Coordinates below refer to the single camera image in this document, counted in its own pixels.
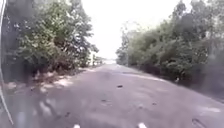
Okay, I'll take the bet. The grey asphalt road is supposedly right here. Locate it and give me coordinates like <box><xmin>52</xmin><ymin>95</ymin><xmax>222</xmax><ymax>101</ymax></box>
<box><xmin>0</xmin><ymin>63</ymin><xmax>224</xmax><ymax>128</ymax></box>

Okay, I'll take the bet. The row of green trees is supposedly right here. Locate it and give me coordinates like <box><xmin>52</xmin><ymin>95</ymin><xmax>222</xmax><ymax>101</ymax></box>
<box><xmin>0</xmin><ymin>0</ymin><xmax>101</xmax><ymax>84</ymax></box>
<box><xmin>115</xmin><ymin>0</ymin><xmax>224</xmax><ymax>99</ymax></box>

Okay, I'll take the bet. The leaf-strewn dirt verge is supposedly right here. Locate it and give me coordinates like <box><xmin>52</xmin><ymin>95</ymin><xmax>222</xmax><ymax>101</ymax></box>
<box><xmin>2</xmin><ymin>64</ymin><xmax>101</xmax><ymax>96</ymax></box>

